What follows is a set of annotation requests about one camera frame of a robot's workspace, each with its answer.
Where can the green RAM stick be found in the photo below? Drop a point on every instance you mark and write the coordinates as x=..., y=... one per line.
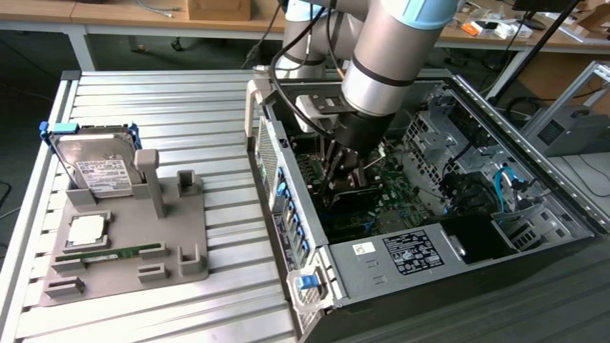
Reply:
x=109, y=254

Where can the blue case latch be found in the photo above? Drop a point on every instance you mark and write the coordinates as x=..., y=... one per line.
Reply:
x=307, y=280

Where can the hard disk in blue caddy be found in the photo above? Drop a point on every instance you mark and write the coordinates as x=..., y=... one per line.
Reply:
x=94, y=160

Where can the orange small box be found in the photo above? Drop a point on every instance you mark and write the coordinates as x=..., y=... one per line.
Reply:
x=471, y=28

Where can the grey metal cabinet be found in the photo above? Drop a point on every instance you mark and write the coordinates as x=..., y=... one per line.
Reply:
x=580, y=135

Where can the metal socket cover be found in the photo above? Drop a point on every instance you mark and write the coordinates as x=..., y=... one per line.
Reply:
x=376, y=159

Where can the metal disk bay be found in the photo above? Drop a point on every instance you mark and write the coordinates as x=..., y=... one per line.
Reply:
x=523, y=232

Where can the open grey PC case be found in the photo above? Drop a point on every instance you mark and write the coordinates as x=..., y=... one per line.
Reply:
x=267, y=150

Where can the brown cardboard box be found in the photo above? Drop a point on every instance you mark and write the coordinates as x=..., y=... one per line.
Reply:
x=218, y=9

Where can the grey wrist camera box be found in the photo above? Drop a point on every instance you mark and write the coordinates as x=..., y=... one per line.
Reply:
x=316, y=110

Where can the black monitor stand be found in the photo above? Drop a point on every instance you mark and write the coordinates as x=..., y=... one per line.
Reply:
x=531, y=23

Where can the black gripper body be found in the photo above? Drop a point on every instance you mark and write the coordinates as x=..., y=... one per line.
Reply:
x=364, y=132

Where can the silver CPU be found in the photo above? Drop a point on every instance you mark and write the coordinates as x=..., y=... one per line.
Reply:
x=85, y=230

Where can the silver chipset heatsink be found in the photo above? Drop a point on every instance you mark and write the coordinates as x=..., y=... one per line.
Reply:
x=392, y=219

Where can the aluminium profile frame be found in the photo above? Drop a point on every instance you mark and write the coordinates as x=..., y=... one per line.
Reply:
x=578, y=84

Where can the green motherboard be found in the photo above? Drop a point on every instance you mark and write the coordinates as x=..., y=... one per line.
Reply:
x=400, y=189

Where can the white small box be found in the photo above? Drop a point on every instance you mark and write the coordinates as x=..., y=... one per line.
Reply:
x=516, y=31

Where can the grey power supply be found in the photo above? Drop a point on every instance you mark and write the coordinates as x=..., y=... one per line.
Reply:
x=371, y=264

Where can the grey parts rack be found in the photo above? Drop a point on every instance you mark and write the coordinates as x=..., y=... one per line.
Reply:
x=124, y=221

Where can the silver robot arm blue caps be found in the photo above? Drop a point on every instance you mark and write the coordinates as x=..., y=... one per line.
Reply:
x=389, y=53

